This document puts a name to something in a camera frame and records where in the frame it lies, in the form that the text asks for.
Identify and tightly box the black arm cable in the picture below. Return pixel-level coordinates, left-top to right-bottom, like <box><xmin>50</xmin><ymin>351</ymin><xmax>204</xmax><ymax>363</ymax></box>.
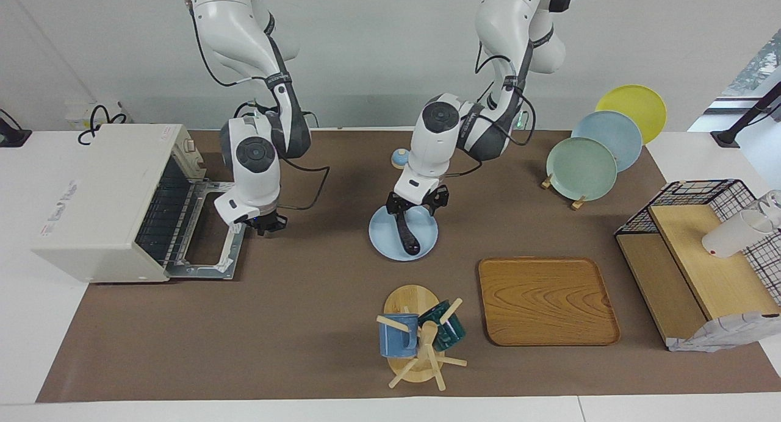
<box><xmin>182</xmin><ymin>0</ymin><xmax>331</xmax><ymax>212</ymax></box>
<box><xmin>442</xmin><ymin>54</ymin><xmax>539</xmax><ymax>180</ymax></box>

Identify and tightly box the wooden plate rack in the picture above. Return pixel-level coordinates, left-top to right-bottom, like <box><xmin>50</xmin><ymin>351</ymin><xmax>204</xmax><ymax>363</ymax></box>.
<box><xmin>541</xmin><ymin>173</ymin><xmax>590</xmax><ymax>211</ymax></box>

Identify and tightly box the white wall socket box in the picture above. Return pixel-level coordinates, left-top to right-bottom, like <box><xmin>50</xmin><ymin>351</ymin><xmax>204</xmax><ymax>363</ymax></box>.
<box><xmin>65</xmin><ymin>101</ymin><xmax>124</xmax><ymax>131</ymax></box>

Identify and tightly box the wooden mug tree stand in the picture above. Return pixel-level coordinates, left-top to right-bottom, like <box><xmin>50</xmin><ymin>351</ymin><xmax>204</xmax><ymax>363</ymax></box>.
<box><xmin>375</xmin><ymin>284</ymin><xmax>469</xmax><ymax>392</ymax></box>

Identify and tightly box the white patterned cloth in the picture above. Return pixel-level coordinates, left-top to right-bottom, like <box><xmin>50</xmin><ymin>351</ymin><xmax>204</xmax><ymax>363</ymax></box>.
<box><xmin>666</xmin><ymin>311</ymin><xmax>781</xmax><ymax>354</ymax></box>

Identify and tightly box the cream toaster oven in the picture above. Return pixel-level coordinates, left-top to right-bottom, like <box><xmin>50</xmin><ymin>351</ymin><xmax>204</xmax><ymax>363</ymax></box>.
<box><xmin>31</xmin><ymin>123</ymin><xmax>207</xmax><ymax>284</ymax></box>

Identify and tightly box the pale green plate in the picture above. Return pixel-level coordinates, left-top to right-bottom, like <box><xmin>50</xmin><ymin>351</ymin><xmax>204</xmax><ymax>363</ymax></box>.
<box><xmin>545</xmin><ymin>137</ymin><xmax>619</xmax><ymax>202</ymax></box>

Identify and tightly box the clear glass cup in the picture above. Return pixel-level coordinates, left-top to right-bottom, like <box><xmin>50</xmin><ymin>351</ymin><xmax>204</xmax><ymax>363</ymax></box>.
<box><xmin>755</xmin><ymin>190</ymin><xmax>781</xmax><ymax>229</ymax></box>

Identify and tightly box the white cup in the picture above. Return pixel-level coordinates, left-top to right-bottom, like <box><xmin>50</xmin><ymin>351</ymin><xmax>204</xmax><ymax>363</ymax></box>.
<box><xmin>701</xmin><ymin>209</ymin><xmax>776</xmax><ymax>259</ymax></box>

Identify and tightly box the black oven power cable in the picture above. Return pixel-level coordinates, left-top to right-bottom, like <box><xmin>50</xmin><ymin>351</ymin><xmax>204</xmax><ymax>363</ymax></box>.
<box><xmin>77</xmin><ymin>104</ymin><xmax>128</xmax><ymax>146</ymax></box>

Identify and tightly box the brown table mat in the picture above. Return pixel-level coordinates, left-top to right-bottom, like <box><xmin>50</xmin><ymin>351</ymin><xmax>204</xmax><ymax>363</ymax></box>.
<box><xmin>37</xmin><ymin>129</ymin><xmax>781</xmax><ymax>404</ymax></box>

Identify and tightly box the glass oven door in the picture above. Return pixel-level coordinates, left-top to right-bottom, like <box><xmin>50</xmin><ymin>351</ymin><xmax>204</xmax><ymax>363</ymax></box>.
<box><xmin>164</xmin><ymin>181</ymin><xmax>248</xmax><ymax>281</ymax></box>

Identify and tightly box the wooden shelf with wire basket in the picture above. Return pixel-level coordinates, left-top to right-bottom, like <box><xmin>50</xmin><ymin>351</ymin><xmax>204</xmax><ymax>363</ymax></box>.
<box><xmin>614</xmin><ymin>179</ymin><xmax>781</xmax><ymax>350</ymax></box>

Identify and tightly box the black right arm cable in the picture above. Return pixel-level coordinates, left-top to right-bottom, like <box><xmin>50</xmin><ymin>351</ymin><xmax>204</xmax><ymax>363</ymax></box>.
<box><xmin>182</xmin><ymin>0</ymin><xmax>331</xmax><ymax>212</ymax></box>

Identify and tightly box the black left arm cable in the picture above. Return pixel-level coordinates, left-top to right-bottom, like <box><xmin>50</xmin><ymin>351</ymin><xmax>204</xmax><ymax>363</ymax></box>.
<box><xmin>442</xmin><ymin>54</ymin><xmax>539</xmax><ymax>180</ymax></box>

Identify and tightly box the dark green mug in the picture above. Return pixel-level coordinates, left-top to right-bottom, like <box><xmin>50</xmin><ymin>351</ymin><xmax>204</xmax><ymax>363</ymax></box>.
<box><xmin>418</xmin><ymin>299</ymin><xmax>467</xmax><ymax>352</ymax></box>

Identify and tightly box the yellow plate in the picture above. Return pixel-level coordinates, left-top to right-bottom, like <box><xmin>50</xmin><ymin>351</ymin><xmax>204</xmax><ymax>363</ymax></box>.
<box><xmin>595</xmin><ymin>84</ymin><xmax>668</xmax><ymax>146</ymax></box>

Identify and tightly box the light blue racked plate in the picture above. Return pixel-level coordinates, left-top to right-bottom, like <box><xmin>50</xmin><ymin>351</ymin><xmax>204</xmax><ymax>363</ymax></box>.
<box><xmin>570</xmin><ymin>110</ymin><xmax>644</xmax><ymax>173</ymax></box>

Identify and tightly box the blue mug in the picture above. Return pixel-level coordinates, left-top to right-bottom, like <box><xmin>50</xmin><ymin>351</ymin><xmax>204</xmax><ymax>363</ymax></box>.
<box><xmin>378</xmin><ymin>313</ymin><xmax>420</xmax><ymax>359</ymax></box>

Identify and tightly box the black handled utensil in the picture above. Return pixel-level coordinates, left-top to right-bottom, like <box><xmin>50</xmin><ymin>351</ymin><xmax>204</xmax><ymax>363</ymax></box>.
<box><xmin>395</xmin><ymin>211</ymin><xmax>422</xmax><ymax>257</ymax></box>

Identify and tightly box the wooden serving tray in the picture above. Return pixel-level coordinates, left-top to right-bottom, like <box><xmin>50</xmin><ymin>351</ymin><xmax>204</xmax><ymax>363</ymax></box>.
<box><xmin>478</xmin><ymin>257</ymin><xmax>622</xmax><ymax>348</ymax></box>

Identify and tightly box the black clamp base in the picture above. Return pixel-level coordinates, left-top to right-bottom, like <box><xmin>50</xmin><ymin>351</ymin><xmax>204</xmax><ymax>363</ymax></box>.
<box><xmin>0</xmin><ymin>109</ymin><xmax>33</xmax><ymax>149</ymax></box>

